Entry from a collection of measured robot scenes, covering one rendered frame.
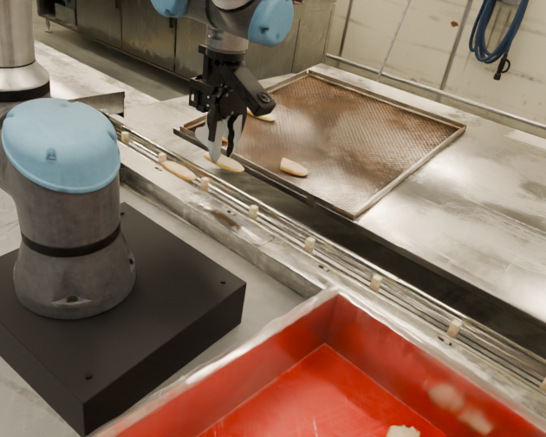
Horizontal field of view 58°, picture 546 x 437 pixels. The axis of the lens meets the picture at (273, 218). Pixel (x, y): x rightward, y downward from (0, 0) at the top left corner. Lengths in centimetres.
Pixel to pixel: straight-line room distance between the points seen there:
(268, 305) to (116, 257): 27
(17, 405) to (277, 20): 58
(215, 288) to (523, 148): 87
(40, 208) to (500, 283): 70
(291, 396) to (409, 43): 435
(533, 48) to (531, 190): 337
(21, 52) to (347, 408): 59
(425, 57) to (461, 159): 360
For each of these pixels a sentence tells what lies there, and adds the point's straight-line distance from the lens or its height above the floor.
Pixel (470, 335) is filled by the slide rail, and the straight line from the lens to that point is 83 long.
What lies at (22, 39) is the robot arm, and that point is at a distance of 66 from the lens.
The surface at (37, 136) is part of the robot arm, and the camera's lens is 57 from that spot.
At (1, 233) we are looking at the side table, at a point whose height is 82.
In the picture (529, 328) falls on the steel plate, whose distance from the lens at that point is 96.
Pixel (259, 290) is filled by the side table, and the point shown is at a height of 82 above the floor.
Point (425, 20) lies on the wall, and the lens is 478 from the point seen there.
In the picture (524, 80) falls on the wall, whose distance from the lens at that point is 452.
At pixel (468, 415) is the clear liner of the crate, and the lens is 67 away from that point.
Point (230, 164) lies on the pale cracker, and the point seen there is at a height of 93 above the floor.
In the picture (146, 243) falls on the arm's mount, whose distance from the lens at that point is 77.
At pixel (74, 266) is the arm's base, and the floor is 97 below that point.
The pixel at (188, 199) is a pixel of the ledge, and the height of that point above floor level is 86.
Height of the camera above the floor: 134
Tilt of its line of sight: 31 degrees down
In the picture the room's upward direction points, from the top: 10 degrees clockwise
